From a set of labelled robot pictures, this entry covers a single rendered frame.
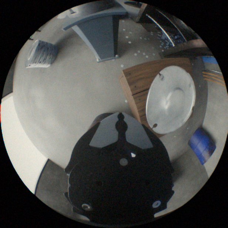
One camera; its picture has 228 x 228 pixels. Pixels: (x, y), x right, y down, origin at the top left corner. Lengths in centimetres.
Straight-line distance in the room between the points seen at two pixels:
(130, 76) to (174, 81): 16
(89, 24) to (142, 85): 28
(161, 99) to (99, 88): 48
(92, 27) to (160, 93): 33
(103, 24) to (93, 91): 50
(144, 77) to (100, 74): 42
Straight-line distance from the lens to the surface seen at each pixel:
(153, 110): 24
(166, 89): 26
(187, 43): 60
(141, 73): 25
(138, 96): 24
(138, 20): 95
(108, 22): 30
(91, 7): 26
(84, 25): 29
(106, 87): 58
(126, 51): 66
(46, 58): 90
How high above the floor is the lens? 58
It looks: 65 degrees down
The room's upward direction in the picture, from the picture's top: 180 degrees counter-clockwise
